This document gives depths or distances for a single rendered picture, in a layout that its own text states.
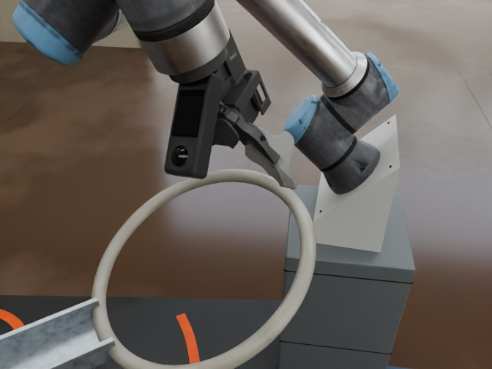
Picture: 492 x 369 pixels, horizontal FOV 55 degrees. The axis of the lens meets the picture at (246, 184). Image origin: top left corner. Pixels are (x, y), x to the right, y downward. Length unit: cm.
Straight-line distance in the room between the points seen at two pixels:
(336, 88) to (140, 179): 224
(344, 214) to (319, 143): 23
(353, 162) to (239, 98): 93
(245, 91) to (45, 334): 69
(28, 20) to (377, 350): 156
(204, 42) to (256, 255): 229
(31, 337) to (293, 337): 102
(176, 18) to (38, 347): 75
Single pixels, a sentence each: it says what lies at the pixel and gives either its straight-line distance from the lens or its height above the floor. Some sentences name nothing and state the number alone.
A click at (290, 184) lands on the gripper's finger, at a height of 155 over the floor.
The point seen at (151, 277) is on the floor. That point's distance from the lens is 266.
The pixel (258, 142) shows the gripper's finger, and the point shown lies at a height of 162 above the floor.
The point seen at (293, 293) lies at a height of 126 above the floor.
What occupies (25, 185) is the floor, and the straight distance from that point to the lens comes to 358.
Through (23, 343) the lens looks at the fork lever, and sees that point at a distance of 106.
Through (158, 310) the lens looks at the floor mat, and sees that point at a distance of 248.
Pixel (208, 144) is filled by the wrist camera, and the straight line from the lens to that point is 52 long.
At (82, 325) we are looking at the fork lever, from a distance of 106.
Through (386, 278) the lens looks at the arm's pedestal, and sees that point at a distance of 157.
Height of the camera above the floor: 191
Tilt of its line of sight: 36 degrees down
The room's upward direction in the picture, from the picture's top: straight up
